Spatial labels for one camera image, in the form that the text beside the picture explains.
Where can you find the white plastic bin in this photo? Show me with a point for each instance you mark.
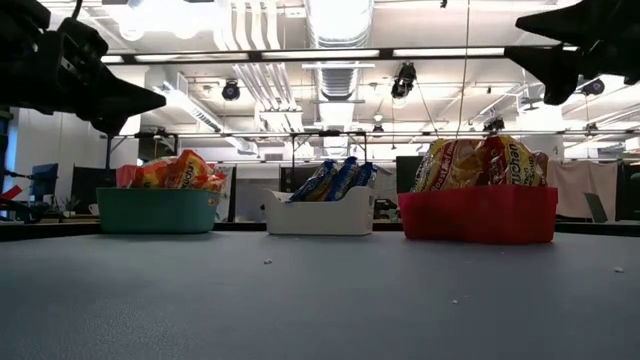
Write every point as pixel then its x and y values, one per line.
pixel 320 217

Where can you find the orange chicken ramen pack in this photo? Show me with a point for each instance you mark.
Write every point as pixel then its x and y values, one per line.
pixel 215 182
pixel 190 167
pixel 150 175

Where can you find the teal plastic bin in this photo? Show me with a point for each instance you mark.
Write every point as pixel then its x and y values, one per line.
pixel 157 210

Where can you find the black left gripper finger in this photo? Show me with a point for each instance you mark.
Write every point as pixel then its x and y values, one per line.
pixel 130 97
pixel 111 126

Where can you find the black ceiling spotlight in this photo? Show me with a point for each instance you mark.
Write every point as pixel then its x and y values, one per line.
pixel 231 91
pixel 403 80

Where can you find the red plastic bin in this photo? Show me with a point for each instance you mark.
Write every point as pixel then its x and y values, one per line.
pixel 480 215

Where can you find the blue office chair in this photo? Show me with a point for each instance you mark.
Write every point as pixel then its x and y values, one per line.
pixel 44 182

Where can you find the black aluminium table frame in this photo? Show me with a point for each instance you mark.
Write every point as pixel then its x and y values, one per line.
pixel 50 229

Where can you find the black monitor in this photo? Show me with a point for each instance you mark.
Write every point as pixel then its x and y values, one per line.
pixel 407 175

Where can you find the red beef ramen pack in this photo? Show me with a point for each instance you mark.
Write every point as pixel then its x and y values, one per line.
pixel 447 165
pixel 541 167
pixel 510 162

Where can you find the grey cloth cover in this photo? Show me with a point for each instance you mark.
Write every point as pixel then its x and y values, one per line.
pixel 580 187

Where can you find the black overhead frame bar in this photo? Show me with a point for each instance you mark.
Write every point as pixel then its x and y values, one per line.
pixel 320 54

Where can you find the ribbed silver ceiling duct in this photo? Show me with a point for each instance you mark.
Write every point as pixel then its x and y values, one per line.
pixel 339 45

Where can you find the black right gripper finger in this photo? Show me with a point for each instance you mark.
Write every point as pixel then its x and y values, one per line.
pixel 555 70
pixel 565 22

